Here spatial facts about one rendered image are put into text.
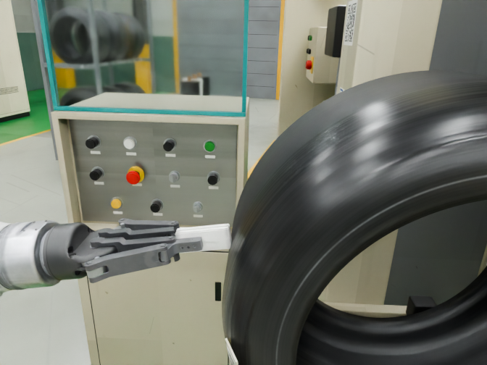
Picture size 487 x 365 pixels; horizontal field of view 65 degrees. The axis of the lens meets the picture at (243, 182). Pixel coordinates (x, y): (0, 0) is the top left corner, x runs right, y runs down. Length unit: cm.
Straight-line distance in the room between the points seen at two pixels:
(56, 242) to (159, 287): 83
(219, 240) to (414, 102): 28
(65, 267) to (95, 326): 99
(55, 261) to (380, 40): 59
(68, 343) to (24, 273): 174
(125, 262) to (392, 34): 54
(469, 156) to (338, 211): 12
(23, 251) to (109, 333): 100
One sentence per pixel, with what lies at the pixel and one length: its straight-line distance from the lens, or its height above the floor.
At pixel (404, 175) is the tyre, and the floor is 137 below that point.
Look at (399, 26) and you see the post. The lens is 72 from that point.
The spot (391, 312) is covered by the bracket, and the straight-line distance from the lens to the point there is 90.
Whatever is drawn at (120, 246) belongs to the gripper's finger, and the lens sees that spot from 52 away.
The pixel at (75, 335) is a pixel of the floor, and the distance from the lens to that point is 232.
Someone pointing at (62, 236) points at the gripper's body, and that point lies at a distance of 54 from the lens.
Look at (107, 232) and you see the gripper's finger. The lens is 55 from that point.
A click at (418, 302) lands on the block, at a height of 99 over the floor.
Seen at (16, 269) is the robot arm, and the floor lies 121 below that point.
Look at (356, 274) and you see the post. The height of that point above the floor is 102.
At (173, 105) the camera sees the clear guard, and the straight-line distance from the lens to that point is 112.
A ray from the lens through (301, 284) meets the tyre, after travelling 40.
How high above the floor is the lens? 149
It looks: 21 degrees down
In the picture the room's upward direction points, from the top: 2 degrees clockwise
